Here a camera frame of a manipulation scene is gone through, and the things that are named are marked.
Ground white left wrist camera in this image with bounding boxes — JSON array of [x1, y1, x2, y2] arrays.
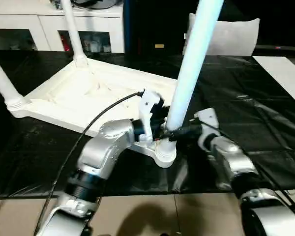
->
[[137, 89, 165, 144]]

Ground grey cushion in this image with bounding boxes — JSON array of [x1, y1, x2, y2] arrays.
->
[[183, 13, 261, 57]]

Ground black table mat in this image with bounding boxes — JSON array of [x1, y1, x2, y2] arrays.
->
[[0, 49, 295, 200]]

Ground dark items on cabinet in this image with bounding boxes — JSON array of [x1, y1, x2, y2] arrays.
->
[[49, 0, 122, 10]]

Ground white flat board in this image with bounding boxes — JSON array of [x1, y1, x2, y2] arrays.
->
[[253, 56, 295, 111]]

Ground white glass-door cabinet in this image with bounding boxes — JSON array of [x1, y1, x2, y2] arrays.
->
[[0, 0, 125, 54]]

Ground white plastic table top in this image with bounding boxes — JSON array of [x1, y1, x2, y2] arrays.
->
[[7, 57, 208, 169]]

